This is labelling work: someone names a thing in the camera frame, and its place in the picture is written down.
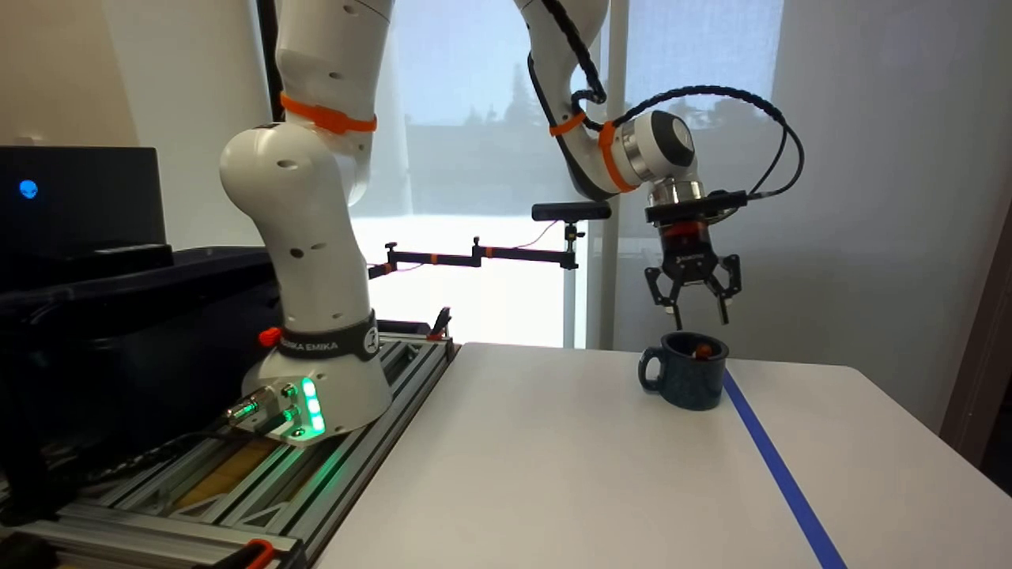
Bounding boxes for window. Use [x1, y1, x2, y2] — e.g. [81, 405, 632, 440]
[348, 0, 785, 350]

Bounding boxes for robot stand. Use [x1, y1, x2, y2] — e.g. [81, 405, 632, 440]
[0, 316, 461, 569]

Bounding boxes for dark blue speckled mug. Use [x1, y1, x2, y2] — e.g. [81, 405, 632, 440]
[638, 331, 731, 412]

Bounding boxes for black bin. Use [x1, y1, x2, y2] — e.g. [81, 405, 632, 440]
[0, 247, 284, 475]

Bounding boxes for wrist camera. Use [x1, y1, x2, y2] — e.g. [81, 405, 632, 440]
[644, 190, 749, 225]

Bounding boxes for black laptop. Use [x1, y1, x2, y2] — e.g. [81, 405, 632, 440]
[0, 145, 175, 281]

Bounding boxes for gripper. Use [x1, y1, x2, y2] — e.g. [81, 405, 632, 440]
[644, 220, 743, 331]

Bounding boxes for blue tape strip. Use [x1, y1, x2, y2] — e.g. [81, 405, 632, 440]
[723, 368, 848, 569]

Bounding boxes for camera on mount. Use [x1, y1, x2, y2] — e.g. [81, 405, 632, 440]
[368, 201, 613, 280]

